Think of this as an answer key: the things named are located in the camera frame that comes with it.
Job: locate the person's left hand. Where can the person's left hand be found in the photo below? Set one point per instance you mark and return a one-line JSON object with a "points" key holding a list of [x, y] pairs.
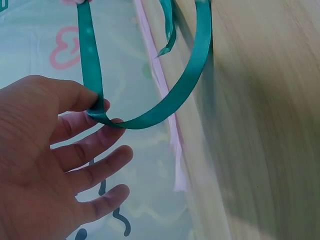
{"points": [[30, 162]]}

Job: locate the person's left thumb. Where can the person's left thumb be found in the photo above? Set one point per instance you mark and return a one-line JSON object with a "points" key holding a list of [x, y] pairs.
{"points": [[72, 96]]}

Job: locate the green satin ribbon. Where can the green satin ribbon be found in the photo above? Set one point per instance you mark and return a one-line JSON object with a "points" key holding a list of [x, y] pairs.
{"points": [[185, 82]]}

